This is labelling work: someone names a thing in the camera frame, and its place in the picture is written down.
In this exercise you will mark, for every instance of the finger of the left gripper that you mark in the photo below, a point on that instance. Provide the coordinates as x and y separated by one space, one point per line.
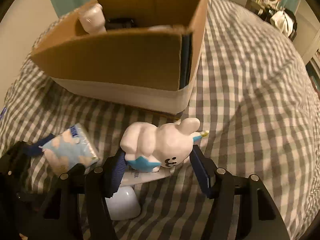
42 143
77 172

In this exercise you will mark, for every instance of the grey checkered bed cover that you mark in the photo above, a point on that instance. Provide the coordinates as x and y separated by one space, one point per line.
252 93

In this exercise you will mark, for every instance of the white round bottle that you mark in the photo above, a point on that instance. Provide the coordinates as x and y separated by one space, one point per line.
92 19

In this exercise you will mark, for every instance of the brown cardboard box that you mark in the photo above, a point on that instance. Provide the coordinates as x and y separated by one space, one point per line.
152 66

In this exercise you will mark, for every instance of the white cloth on chair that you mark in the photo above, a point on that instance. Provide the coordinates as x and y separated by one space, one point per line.
283 22

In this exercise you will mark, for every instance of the white blue roll-on bottle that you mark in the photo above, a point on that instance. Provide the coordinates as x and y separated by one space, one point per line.
124 204

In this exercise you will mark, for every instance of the blue tissue pack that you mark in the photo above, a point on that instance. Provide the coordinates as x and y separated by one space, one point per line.
70 148

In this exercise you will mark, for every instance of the black cylindrical cup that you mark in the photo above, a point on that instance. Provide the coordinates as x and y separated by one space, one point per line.
119 23

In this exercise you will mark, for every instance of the white rabbit figurine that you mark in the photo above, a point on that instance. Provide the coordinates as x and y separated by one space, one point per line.
148 147

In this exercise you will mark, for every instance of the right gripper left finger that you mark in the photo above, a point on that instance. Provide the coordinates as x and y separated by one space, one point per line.
102 183

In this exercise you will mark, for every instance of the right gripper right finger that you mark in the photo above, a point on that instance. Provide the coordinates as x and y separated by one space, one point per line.
217 184

